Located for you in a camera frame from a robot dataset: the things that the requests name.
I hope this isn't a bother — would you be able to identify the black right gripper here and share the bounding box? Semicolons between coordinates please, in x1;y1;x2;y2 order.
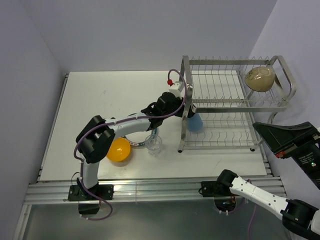
250;117;320;187

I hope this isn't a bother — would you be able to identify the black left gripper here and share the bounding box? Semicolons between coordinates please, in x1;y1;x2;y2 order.
162;95;198;120

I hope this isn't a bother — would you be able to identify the blue plastic cup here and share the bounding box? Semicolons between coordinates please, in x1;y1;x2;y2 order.
187;113;203;132

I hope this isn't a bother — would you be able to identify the beige floral ceramic bowl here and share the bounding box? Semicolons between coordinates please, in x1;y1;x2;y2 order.
244;66;276;92

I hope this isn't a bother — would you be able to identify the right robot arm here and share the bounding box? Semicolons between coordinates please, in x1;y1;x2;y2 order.
198;121;320;240

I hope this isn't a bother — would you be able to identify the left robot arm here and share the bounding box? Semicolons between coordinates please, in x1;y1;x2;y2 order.
73;91;190;201

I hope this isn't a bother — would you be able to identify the stainless steel dish rack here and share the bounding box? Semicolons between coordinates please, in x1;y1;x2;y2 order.
177;55;297;153

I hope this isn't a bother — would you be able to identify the clear glass cup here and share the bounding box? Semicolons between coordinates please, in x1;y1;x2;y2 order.
144;134;163;156

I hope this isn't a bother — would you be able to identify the white plate green rim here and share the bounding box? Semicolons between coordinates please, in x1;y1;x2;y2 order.
122;128;158;148

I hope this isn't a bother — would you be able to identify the orange plastic bowl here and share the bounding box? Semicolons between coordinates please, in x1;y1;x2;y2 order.
106;137;131;162

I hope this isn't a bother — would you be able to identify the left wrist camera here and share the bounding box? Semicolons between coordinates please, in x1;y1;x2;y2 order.
167;79;185;98

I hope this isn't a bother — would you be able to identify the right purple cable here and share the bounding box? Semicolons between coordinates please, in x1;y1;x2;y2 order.
246;178;258;237

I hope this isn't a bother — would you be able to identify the purple cable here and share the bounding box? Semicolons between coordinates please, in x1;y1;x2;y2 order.
73;69;189;221
246;178;258;237

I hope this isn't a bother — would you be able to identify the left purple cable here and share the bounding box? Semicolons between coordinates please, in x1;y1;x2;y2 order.
73;69;189;221

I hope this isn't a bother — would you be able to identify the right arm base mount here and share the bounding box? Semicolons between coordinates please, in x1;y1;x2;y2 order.
198;181;241;198

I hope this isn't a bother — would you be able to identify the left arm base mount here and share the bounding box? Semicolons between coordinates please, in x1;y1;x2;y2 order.
67;184;114;202

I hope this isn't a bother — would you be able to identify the aluminium mounting rail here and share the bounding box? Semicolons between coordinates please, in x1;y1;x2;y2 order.
24;180;287;205

